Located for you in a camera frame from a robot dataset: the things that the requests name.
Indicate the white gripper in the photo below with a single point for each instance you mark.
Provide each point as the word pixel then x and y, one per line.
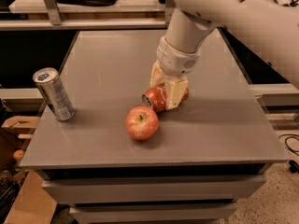
pixel 175 61

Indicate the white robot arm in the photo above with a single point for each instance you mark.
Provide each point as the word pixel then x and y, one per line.
pixel 269 30

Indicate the red apple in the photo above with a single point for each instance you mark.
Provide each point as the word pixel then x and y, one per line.
pixel 141 123

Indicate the silver energy drink can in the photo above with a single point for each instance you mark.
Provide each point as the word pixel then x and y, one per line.
pixel 52 88

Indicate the grey upper drawer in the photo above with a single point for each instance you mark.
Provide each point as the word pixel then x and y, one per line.
pixel 156 189

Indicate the grey drawer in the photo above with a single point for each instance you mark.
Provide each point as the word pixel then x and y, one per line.
pixel 152 213
pixel 156 189

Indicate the grey lower drawer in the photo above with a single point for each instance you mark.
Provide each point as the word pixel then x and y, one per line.
pixel 152 213

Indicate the brown cardboard box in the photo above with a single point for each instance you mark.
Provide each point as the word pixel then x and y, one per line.
pixel 33 205

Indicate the grey metal bracket left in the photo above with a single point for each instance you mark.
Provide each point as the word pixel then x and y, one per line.
pixel 53 12

